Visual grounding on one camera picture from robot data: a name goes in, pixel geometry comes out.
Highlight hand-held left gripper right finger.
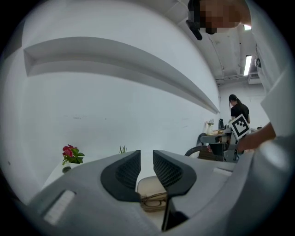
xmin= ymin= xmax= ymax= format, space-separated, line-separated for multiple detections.
xmin=153 ymin=150 xmax=237 ymax=228

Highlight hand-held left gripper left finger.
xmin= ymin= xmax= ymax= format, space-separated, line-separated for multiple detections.
xmin=29 ymin=150 xmax=162 ymax=235

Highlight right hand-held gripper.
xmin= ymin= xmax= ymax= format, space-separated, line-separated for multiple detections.
xmin=200 ymin=113 xmax=251 ymax=162

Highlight brown-framed eyeglasses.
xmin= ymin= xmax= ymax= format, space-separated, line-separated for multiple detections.
xmin=140 ymin=192 xmax=168 ymax=207

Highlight person's right forearm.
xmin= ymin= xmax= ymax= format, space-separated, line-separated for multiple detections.
xmin=236 ymin=122 xmax=277 ymax=153

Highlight black folding chair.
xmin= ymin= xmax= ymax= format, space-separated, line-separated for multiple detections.
xmin=197 ymin=132 xmax=209 ymax=146

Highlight vase of pale flowers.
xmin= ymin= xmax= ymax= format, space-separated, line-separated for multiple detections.
xmin=206 ymin=118 xmax=215 ymax=136

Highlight dark wicker round chair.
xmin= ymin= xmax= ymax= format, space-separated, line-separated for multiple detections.
xmin=184 ymin=144 xmax=225 ymax=162

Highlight red flower potted plant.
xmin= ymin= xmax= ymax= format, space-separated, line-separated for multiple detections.
xmin=61 ymin=144 xmax=85 ymax=173

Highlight person's white shirt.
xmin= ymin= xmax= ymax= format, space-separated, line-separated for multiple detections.
xmin=230 ymin=0 xmax=295 ymax=236

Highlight person's face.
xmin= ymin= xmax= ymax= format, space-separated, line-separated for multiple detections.
xmin=199 ymin=0 xmax=252 ymax=35

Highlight black head-worn camera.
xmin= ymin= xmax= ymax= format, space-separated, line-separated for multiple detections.
xmin=186 ymin=0 xmax=203 ymax=41

